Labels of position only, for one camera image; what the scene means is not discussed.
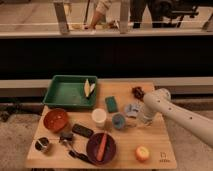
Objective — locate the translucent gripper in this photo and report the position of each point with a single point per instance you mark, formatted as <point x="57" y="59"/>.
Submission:
<point x="146" y="116"/>

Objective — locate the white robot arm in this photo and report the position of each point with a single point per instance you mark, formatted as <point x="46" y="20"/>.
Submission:
<point x="159" y="101"/>

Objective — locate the blue small cup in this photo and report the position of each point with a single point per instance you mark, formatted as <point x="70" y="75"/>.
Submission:
<point x="118" y="121"/>

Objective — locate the white paper cup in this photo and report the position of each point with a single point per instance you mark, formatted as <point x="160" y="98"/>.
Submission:
<point x="99" y="116"/>

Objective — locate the small metal cup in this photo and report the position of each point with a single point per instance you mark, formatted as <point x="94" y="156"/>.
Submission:
<point x="42" y="144"/>

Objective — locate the light blue crumpled cloth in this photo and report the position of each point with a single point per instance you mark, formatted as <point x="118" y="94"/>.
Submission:
<point x="133" y="109"/>

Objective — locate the dark brown grape bunch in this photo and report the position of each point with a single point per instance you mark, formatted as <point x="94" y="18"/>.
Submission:
<point x="138" y="92"/>

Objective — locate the red yellow apple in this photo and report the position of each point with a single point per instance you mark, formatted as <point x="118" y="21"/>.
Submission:
<point x="142" y="153"/>

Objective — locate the green sponge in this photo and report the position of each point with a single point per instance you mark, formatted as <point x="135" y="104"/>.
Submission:
<point x="111" y="104"/>

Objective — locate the orange carrot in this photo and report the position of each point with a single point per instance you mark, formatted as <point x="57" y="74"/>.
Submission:
<point x="101" y="149"/>

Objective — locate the yellow white banana peel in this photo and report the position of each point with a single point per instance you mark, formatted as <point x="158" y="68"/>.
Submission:
<point x="88" y="88"/>

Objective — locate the black rectangular remote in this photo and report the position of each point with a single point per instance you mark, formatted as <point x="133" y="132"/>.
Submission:
<point x="83" y="131"/>

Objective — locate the dark metal clip tool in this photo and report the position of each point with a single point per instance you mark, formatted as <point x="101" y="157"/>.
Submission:
<point x="66" y="138"/>

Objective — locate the green plastic tray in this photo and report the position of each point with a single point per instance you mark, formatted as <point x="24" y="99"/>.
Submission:
<point x="67" y="91"/>

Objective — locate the red wooden bowl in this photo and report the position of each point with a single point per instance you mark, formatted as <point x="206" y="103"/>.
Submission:
<point x="55" y="120"/>

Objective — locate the person in background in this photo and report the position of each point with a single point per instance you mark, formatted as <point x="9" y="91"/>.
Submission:
<point x="137" y="8"/>

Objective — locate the black handled utensil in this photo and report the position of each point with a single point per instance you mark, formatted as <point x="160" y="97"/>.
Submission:
<point x="80" y="156"/>

